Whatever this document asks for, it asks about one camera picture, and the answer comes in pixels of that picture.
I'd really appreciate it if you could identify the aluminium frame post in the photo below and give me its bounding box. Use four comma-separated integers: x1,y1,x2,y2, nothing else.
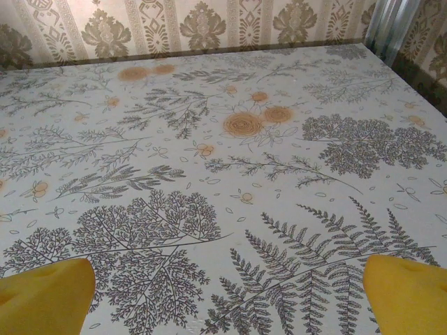
365,0,409,69

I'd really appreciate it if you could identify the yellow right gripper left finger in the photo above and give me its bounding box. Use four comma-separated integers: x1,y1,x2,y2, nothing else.
0,257,96,335

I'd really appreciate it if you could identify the floral patterned table cover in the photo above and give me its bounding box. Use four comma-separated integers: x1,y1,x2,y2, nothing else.
0,43,447,335

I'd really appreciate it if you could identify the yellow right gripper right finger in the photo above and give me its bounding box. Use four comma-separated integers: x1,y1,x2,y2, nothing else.
362,253,447,335

